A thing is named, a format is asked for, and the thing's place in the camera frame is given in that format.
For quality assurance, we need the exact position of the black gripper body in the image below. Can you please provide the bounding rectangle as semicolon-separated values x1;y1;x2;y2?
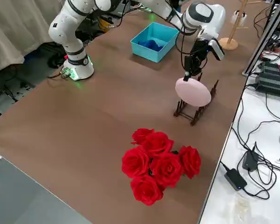
190;39;210;63

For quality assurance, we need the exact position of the white round plate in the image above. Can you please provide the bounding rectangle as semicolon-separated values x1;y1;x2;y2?
175;77;212;108

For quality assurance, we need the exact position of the wooden mug stand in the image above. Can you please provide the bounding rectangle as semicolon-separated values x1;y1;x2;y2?
218;0;262;50

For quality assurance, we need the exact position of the cyan plastic box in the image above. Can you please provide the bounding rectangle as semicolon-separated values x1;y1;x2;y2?
130;21;180;63

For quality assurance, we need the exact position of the dark wooden dish rack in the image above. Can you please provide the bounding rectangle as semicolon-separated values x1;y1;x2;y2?
173;72;220;126

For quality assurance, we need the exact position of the black power supply unit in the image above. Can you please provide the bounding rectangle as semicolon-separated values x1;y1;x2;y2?
254;61;280;97

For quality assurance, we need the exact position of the yellow object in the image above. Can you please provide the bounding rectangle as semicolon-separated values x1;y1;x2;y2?
98;16;116;33

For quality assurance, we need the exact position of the red rose bouquet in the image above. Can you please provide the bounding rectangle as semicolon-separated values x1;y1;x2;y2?
121;127;202;207

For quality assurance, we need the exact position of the black power adapter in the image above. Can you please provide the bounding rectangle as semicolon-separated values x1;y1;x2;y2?
241;141;259;173

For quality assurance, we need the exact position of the black power brick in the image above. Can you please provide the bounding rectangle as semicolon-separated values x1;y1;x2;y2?
224;168;248;192

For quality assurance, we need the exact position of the beige curtain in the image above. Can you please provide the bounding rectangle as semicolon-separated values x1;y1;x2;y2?
0;0;69;76

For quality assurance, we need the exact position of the grey panel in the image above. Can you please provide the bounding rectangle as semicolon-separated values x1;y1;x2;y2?
0;149;94;224

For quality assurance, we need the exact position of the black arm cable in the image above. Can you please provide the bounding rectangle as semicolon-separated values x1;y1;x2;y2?
175;22;202;70

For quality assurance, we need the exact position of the aluminium frame rail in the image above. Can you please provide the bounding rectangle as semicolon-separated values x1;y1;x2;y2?
241;0;280;77

